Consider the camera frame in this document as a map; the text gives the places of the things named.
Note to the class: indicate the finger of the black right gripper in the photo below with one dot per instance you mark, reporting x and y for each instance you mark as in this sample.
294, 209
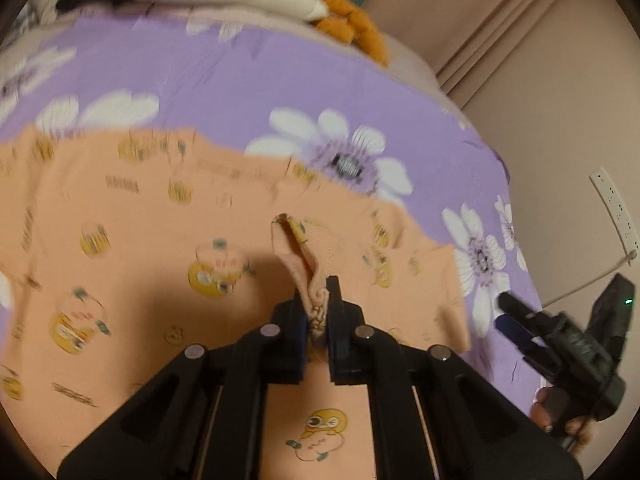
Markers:
521, 325

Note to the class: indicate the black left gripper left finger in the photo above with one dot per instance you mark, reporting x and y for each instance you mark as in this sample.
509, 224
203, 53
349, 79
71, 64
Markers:
202, 415

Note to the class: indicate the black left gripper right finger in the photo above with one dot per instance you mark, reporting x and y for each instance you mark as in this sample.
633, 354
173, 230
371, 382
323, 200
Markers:
432, 415

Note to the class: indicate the orange patterned baby garment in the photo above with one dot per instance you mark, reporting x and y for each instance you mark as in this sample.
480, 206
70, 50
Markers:
118, 249

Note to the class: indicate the person's right hand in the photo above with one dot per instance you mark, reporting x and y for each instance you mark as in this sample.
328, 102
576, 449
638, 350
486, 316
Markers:
580, 429

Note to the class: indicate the white power strip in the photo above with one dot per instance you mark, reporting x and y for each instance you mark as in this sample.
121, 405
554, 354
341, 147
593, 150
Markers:
618, 212

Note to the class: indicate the beige curtain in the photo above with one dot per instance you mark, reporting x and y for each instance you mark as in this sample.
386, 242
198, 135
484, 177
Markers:
463, 41

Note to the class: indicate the purple floral bed sheet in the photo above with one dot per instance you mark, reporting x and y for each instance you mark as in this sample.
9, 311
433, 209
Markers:
264, 92

